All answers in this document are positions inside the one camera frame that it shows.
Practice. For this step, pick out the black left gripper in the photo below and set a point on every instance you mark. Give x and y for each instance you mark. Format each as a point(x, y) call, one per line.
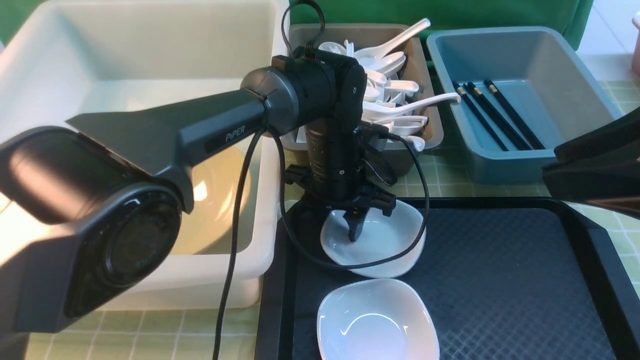
point(336, 176)

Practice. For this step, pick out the white square dish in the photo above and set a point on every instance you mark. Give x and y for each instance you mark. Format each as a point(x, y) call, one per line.
point(381, 236)
point(376, 319)

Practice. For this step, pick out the beige noodle bowl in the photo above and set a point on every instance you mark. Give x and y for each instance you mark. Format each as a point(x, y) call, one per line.
point(207, 229)

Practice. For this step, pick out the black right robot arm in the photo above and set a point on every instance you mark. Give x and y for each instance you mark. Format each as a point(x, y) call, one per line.
point(600, 168)

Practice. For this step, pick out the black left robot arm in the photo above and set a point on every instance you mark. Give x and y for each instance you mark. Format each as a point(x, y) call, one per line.
point(96, 206)

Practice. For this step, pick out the white spoon pointing right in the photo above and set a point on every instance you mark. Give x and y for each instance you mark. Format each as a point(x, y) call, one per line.
point(375, 111)

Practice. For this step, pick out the black serving tray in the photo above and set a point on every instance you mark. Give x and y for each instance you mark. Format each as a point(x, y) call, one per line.
point(504, 278)

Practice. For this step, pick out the white spoon sticking up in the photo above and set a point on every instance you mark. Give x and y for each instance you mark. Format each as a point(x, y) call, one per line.
point(384, 49)

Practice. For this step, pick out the green backdrop cloth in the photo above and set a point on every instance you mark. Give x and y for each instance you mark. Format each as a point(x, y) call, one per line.
point(450, 12)

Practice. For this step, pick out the blue plastic chopstick bin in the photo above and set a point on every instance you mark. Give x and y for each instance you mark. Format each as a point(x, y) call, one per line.
point(542, 78)

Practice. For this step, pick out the large white plastic tub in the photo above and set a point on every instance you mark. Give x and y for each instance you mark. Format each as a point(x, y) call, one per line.
point(82, 56)

